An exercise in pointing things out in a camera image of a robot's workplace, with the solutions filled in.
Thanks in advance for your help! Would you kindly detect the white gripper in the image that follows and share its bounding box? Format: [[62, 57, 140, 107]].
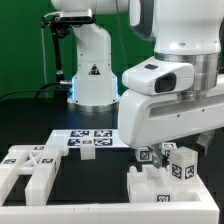
[[118, 74, 224, 169]]

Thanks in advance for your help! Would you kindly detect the white chair seat part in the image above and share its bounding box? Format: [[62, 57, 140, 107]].
[[127, 165, 200, 203]]

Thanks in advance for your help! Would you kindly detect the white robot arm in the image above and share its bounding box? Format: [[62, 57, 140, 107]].
[[51, 0, 224, 149]]

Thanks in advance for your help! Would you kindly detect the white tagged cube right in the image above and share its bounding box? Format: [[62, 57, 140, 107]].
[[161, 142, 177, 160]]

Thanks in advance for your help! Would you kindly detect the white tagged cube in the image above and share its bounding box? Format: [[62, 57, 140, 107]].
[[161, 142, 177, 160], [135, 147, 152, 162]]

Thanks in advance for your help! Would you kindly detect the white tagged cube left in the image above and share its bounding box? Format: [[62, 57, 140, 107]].
[[135, 147, 152, 162]]

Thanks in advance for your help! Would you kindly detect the white U-shaped fence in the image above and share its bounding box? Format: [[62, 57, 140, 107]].
[[0, 175, 219, 224]]

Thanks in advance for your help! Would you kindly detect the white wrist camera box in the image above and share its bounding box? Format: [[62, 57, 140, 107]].
[[122, 57, 194, 96]]

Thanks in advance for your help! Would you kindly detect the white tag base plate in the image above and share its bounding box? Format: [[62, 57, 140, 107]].
[[46, 129, 127, 148]]

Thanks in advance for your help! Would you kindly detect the white chair back frame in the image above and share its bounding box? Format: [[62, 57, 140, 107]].
[[0, 145, 69, 206]]

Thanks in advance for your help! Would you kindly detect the black cable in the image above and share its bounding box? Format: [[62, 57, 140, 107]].
[[0, 81, 64, 102]]

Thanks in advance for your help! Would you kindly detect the grey mounted camera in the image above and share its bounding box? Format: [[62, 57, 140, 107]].
[[59, 9, 93, 24]]

